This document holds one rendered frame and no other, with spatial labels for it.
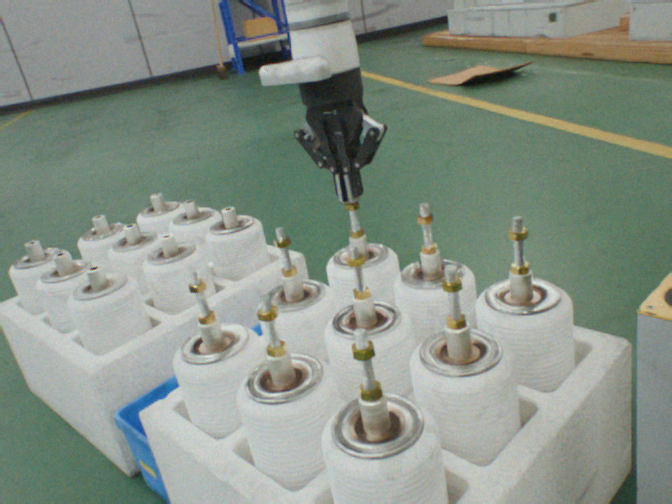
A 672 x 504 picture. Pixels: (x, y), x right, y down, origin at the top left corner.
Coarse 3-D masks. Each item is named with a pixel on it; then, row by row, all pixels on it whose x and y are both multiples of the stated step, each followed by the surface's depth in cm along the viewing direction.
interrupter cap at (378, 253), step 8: (344, 248) 82; (368, 248) 81; (376, 248) 80; (384, 248) 79; (336, 256) 80; (344, 256) 80; (376, 256) 78; (384, 256) 77; (336, 264) 77; (344, 264) 77; (368, 264) 76; (376, 264) 76
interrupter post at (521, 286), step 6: (510, 270) 62; (510, 276) 62; (516, 276) 61; (522, 276) 61; (528, 276) 61; (510, 282) 62; (516, 282) 61; (522, 282) 61; (528, 282) 61; (516, 288) 61; (522, 288) 61; (528, 288) 61; (516, 294) 62; (522, 294) 61; (528, 294) 61; (516, 300) 62; (522, 300) 62; (528, 300) 62
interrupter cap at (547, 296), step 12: (492, 288) 65; (504, 288) 64; (540, 288) 63; (552, 288) 63; (492, 300) 63; (504, 300) 62; (540, 300) 61; (552, 300) 61; (504, 312) 60; (516, 312) 59; (528, 312) 59; (540, 312) 59
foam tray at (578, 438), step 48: (576, 336) 67; (576, 384) 60; (624, 384) 65; (192, 432) 63; (240, 432) 62; (528, 432) 55; (576, 432) 58; (624, 432) 68; (192, 480) 64; (240, 480) 56; (480, 480) 51; (528, 480) 52; (576, 480) 60; (624, 480) 70
